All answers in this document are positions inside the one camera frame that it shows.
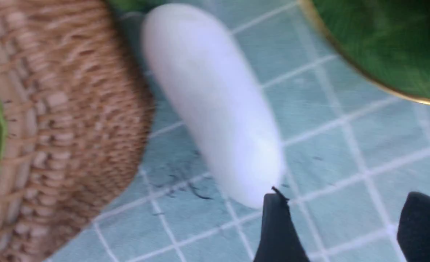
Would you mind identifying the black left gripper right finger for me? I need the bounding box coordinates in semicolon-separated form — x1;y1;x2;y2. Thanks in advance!
397;192;430;262

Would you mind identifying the white toy radish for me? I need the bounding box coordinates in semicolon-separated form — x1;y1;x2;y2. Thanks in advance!
141;3;286;209

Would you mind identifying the green checkered tablecloth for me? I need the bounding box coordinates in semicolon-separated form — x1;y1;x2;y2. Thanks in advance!
50;0;430;262

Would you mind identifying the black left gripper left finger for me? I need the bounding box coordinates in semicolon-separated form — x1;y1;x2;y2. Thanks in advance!
254;186;310;262

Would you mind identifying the green glass leaf plate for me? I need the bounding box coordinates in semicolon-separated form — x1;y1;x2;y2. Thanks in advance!
301;0;430;106

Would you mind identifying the woven wicker basket green lining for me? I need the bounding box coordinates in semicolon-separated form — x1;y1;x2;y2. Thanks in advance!
0;0;153;262

